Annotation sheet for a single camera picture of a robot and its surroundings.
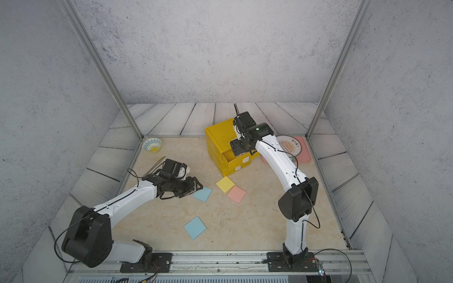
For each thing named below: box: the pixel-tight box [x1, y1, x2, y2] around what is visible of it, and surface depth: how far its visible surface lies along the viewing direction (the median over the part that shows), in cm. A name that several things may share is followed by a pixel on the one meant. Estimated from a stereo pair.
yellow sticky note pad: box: [215, 175, 236, 193], surface depth 99 cm
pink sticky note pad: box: [226, 185, 248, 204], surface depth 96 cm
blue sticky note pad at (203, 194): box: [193, 186, 213, 203], surface depth 93 cm
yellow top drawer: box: [221, 149, 260, 171], surface depth 84 cm
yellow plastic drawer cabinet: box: [204, 117, 261, 177], surface depth 90 cm
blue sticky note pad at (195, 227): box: [184, 215, 208, 241], surface depth 85 cm
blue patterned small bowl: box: [141, 137, 163, 154], surface depth 117 cm
